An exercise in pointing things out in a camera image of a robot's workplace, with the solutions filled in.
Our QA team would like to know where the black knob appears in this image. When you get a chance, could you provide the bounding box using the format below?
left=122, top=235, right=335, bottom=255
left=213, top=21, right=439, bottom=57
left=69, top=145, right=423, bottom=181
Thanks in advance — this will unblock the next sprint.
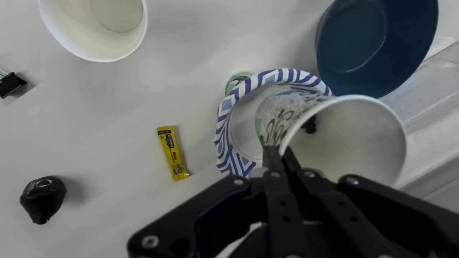
left=19, top=175, right=68, bottom=226

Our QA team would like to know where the blue white patterned paper plate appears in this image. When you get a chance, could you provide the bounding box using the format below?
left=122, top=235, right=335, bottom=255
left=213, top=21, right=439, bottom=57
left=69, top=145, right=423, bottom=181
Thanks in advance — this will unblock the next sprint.
left=213, top=67, right=335, bottom=179

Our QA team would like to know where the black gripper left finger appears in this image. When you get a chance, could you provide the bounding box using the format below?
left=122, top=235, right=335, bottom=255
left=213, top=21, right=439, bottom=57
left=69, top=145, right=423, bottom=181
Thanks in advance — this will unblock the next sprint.
left=127, top=145, right=307, bottom=258

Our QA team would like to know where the blue bowl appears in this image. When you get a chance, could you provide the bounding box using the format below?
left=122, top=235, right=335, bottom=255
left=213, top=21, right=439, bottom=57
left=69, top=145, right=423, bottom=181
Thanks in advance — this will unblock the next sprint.
left=314, top=0, right=441, bottom=99

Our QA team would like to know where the black binder clip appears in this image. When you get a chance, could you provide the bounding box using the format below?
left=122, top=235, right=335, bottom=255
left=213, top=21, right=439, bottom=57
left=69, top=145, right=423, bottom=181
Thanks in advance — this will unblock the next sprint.
left=0, top=69, right=29, bottom=100

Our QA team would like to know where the yellow packet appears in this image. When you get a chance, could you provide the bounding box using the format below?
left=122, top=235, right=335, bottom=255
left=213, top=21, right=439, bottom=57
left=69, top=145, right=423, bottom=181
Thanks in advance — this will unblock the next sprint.
left=157, top=125, right=193, bottom=182

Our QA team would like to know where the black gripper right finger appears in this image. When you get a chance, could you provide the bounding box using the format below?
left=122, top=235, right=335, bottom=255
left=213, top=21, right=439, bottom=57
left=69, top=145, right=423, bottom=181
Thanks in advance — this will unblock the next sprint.
left=286, top=148, right=459, bottom=258

